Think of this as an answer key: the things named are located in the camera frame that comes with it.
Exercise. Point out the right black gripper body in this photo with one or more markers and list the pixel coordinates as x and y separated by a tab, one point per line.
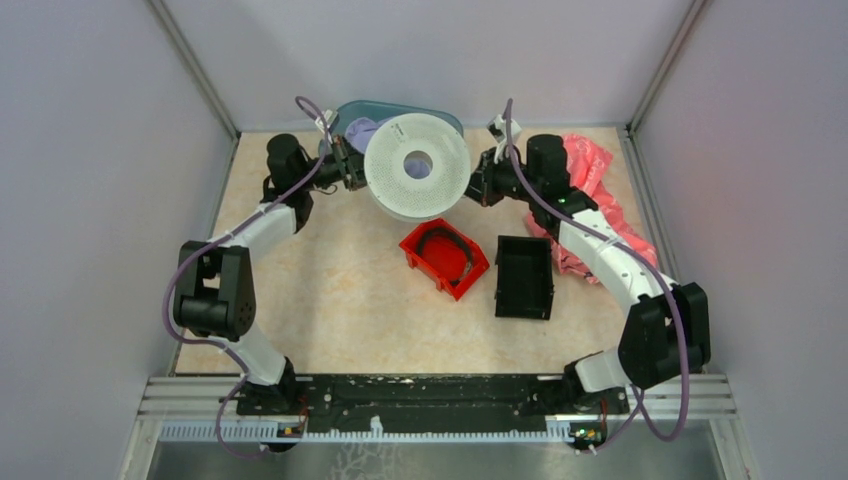
503	179

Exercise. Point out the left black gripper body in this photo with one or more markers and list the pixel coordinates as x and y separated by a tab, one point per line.
336	168

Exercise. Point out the grey plastic cable spool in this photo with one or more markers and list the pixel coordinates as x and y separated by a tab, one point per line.
417	167

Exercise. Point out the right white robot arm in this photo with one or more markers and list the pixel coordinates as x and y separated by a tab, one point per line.
666	333

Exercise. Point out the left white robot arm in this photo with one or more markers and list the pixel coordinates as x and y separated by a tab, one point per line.
211	298

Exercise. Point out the purple cloth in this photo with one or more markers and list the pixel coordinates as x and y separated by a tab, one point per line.
360	131

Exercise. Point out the teal plastic basin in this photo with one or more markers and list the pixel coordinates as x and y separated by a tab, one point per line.
383	111

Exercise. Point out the red plastic bin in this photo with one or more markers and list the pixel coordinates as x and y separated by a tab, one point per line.
452	260

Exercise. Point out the pink patterned cloth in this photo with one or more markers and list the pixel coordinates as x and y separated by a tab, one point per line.
587	163

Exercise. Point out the black plastic bin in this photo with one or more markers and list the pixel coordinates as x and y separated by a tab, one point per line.
524	286

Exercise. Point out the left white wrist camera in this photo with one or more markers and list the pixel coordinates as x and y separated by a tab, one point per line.
325	123

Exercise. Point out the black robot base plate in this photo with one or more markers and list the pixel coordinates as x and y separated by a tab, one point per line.
426	404

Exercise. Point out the grey slotted cable duct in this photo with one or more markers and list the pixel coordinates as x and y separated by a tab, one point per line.
271	432

